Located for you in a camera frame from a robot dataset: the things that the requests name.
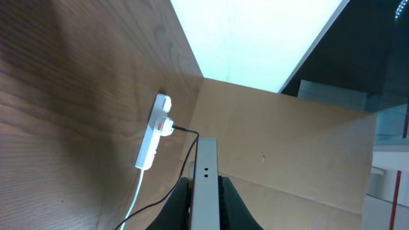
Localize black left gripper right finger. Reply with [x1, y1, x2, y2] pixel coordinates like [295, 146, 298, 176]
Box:
[218, 176, 263, 230]

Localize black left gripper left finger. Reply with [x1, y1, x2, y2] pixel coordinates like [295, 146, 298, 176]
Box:
[146, 177, 190, 230]

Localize black charging cable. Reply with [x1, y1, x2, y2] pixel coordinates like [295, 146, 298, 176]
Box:
[114, 125, 201, 230]

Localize white USB charger adapter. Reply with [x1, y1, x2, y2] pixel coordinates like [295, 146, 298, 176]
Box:
[154, 116, 174, 137]

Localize cardboard barrier board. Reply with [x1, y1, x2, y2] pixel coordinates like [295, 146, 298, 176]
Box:
[121, 77, 378, 230]

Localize white power strip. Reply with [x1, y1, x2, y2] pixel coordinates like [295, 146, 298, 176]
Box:
[135, 94, 172, 171]

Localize white power strip cord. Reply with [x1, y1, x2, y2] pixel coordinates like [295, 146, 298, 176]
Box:
[118, 168, 145, 230]

